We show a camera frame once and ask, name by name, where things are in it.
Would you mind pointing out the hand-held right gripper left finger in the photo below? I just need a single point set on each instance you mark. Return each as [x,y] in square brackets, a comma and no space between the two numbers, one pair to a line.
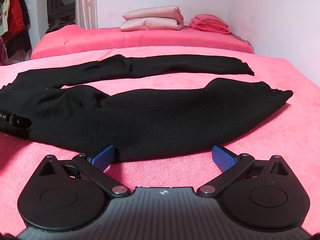
[103,158]

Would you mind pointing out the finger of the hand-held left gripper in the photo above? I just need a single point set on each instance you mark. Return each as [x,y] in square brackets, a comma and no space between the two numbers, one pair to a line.
[20,123]

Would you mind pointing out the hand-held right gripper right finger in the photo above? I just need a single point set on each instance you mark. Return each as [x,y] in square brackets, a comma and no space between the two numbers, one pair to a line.
[223,158]

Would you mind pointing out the black knit pants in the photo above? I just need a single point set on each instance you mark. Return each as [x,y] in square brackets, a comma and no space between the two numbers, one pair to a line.
[150,115]

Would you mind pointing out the dark cloth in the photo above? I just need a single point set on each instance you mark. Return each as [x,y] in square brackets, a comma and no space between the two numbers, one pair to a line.
[58,27]

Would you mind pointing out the grey lace cloth edge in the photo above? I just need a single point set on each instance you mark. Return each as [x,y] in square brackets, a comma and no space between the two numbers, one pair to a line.
[241,39]

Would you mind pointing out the pink bed with sheet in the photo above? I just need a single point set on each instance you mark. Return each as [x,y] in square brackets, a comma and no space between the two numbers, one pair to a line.
[150,38]

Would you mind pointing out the dark window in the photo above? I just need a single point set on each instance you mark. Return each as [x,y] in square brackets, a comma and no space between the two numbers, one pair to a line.
[61,0]

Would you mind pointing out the folded coral blanket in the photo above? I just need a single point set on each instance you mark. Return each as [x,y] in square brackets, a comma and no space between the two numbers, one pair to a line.
[208,24]

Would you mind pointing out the pink patterned curtain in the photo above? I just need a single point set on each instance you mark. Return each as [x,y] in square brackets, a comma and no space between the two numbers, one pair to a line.
[86,3]

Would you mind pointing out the folded light pink quilt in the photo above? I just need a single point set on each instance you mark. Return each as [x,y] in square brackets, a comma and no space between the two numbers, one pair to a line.
[150,25]
[155,12]

